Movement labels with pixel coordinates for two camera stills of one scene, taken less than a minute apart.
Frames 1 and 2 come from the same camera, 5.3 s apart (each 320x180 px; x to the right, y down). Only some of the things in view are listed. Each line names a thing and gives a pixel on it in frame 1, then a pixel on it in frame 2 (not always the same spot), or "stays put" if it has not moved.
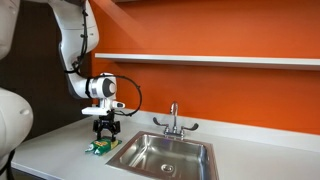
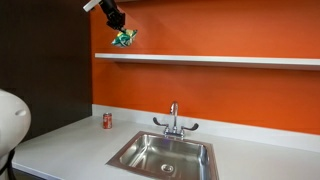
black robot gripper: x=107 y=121 to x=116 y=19
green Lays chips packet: x=103 y=145 to x=124 y=39
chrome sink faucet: x=174 y=132 stays put
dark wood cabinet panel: x=37 y=70 stays put
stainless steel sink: x=154 y=155 stays put
